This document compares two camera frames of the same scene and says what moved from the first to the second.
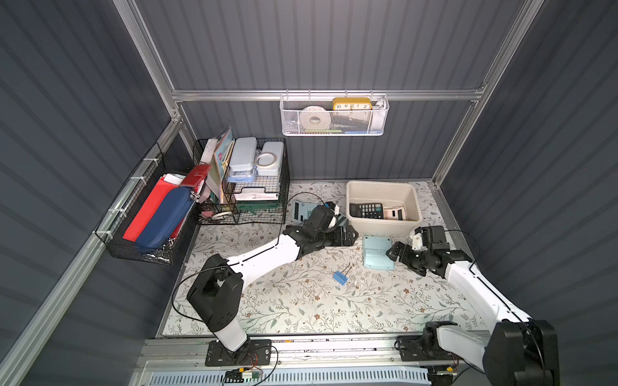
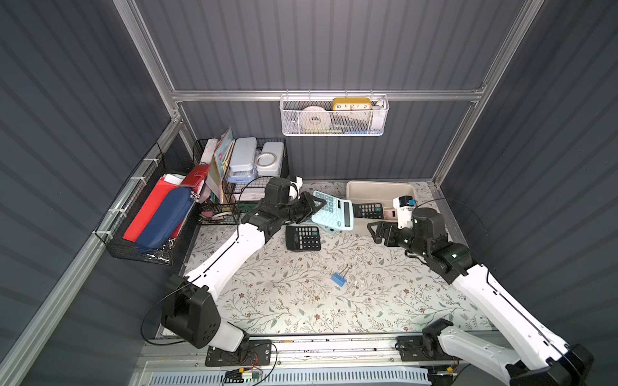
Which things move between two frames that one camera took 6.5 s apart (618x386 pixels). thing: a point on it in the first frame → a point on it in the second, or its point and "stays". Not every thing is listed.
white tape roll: (315, 118) stays
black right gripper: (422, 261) → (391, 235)
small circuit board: (238, 375) stays
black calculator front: (367, 210) stays
